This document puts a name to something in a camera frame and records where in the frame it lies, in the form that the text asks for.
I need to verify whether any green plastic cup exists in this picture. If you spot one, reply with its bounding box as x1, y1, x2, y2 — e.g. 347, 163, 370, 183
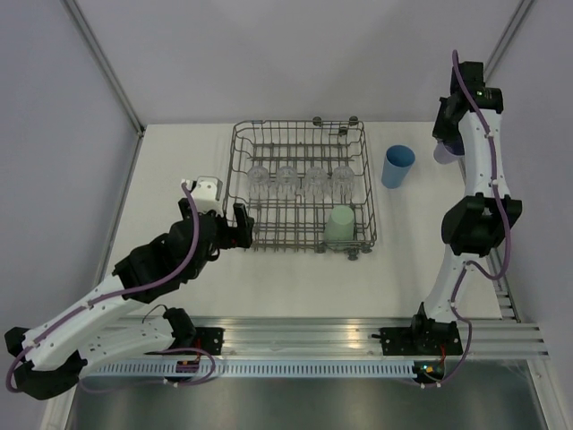
324, 205, 355, 242

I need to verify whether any grey wire dish rack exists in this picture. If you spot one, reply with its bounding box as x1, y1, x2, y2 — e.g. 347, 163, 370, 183
224, 116, 377, 261

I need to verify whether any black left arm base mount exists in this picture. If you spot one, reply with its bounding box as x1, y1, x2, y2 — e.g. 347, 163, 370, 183
172, 327, 224, 356

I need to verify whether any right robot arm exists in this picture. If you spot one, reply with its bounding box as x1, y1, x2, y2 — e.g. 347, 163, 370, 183
408, 54, 523, 354

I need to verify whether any clear glass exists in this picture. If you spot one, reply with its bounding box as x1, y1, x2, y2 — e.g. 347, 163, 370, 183
331, 166, 355, 200
303, 167, 329, 199
247, 166, 270, 200
276, 166, 298, 199

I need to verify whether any blue plastic cup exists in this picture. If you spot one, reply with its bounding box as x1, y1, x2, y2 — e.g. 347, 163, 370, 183
381, 145, 415, 189

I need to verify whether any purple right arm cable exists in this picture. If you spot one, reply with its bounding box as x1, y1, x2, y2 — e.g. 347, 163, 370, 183
449, 48, 514, 391

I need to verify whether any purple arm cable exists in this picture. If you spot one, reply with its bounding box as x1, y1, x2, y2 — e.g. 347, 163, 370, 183
449, 48, 514, 391
4, 183, 202, 394

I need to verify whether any aluminium frame post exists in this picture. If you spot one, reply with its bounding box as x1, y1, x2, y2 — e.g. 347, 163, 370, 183
61, 0, 145, 137
483, 0, 537, 82

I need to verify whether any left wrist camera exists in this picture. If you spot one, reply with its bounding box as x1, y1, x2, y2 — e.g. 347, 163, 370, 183
181, 176, 223, 216

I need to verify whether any aluminium frame post left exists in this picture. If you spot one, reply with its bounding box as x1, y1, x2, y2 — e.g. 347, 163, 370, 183
61, 0, 145, 137

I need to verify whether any purple plastic cup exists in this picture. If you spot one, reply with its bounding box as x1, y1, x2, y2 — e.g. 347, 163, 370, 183
433, 141, 465, 165

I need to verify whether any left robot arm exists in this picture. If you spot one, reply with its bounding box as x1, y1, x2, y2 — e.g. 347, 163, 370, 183
4, 198, 255, 400

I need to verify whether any aluminium table front rail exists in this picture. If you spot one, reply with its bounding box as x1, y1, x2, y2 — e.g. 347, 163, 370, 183
102, 315, 552, 359

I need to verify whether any aluminium frame post right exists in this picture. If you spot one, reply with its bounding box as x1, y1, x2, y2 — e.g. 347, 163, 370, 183
483, 0, 537, 82

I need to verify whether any white slotted cable duct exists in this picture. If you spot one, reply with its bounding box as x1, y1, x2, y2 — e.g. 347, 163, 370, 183
91, 359, 415, 379

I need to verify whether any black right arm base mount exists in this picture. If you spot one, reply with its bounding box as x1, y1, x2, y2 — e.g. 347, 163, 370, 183
371, 314, 463, 357

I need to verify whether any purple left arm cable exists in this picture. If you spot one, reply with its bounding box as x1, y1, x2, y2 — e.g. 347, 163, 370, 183
4, 183, 202, 394

